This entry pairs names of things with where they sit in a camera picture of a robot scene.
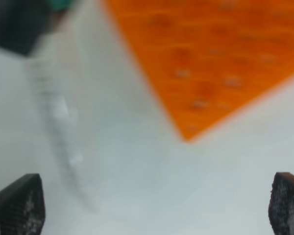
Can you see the green-capped test tube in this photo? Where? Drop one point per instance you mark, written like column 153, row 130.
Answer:
column 52, row 97

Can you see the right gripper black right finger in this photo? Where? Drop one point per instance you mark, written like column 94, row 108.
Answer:
column 281, row 204

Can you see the orange test tube rack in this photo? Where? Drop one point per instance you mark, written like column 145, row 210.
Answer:
column 207, row 59

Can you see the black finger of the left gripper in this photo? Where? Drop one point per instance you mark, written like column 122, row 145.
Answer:
column 22, row 23

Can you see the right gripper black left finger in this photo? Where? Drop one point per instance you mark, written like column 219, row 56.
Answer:
column 22, row 206

